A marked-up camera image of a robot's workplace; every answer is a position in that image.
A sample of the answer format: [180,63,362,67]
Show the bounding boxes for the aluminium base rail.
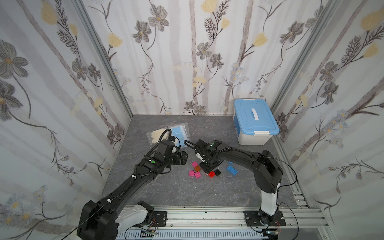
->
[80,205,328,240]

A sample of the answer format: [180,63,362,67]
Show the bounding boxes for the black lego brick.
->
[214,169,221,177]

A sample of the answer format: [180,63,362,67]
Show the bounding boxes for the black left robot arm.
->
[73,129,188,240]

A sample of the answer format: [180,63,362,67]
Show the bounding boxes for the pink lego brick bottom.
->
[194,172,201,179]

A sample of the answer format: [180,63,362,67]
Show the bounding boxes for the blue lid storage box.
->
[234,99,280,146]

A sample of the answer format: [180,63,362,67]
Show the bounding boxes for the bagged blue face mask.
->
[169,123,190,148]

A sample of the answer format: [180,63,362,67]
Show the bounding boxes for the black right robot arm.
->
[184,140,284,226]

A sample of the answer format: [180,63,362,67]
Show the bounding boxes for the bagged cream gloves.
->
[147,128,166,145]

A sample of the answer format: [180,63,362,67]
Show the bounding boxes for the blue lego brick lower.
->
[227,165,238,176]

